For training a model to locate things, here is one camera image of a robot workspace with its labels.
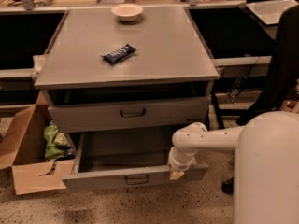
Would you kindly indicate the black office chair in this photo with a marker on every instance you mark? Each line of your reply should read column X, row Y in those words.
column 228, row 186

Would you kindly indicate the green chip bag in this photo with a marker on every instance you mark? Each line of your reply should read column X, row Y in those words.
column 57, row 147

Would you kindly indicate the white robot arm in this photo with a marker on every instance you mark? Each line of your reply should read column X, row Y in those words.
column 266, row 170

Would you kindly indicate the grey drawer cabinet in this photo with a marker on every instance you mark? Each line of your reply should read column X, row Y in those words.
column 170, row 60

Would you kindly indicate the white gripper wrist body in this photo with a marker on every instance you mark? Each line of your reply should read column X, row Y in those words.
column 177, row 164

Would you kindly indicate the open cardboard box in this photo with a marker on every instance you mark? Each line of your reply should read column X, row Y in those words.
column 22, row 150

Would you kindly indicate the white bowl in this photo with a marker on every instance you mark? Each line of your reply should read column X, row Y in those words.
column 127, row 12

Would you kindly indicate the silver laptop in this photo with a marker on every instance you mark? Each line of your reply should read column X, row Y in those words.
column 269, row 11

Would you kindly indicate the grey drawer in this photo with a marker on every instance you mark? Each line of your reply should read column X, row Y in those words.
column 121, row 159
column 135, row 114

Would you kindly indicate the blue snack bar wrapper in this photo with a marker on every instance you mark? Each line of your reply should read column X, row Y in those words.
column 119, row 54

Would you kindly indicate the grey top drawer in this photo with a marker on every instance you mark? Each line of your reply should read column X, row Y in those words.
column 135, row 114

